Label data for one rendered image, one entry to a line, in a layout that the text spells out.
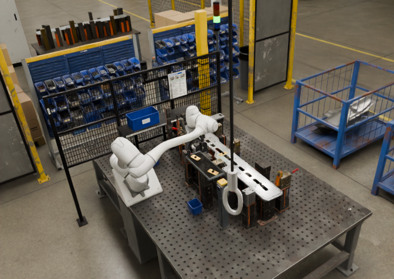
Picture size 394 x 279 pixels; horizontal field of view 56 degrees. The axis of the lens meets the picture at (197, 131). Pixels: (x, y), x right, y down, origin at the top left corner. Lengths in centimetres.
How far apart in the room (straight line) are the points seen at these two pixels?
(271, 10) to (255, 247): 415
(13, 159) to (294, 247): 350
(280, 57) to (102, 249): 432
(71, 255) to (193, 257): 161
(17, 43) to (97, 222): 602
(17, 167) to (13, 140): 38
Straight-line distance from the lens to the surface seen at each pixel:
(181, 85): 408
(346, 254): 370
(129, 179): 322
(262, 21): 614
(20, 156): 508
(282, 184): 307
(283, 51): 667
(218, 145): 350
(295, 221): 321
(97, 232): 427
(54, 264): 414
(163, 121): 392
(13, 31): 950
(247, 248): 297
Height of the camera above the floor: 293
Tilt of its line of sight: 31 degrees down
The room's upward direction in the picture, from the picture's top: 4 degrees counter-clockwise
